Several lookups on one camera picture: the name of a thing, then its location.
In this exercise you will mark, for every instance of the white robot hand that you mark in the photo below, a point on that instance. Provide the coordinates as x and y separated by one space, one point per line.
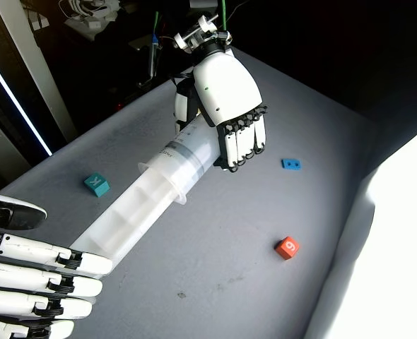
17 247
226 88

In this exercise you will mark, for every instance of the large clear plastic syringe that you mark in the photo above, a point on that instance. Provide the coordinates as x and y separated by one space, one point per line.
159 183

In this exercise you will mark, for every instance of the grey rod with blue clip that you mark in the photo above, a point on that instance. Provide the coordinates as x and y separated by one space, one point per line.
153 56

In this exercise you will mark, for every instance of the blue flat two-hole block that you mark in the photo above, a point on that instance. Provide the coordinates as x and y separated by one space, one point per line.
291 165

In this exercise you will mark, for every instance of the teal letter K cube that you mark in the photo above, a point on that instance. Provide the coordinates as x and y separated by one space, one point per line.
96 184

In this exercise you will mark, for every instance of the black backdrop curtain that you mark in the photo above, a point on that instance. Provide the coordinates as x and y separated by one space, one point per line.
335 35

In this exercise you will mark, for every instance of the grey table cloth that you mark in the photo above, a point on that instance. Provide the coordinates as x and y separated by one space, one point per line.
229 229

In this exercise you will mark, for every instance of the bright light strip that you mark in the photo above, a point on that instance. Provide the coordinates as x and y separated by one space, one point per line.
17 102

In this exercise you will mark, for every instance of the pile of white gear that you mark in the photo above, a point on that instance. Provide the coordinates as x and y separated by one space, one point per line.
88 17

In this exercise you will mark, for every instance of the orange number 9 cube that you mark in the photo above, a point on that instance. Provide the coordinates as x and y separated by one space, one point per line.
287 248

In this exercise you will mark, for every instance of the white slanted post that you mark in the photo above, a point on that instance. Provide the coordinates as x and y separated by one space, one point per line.
35 60

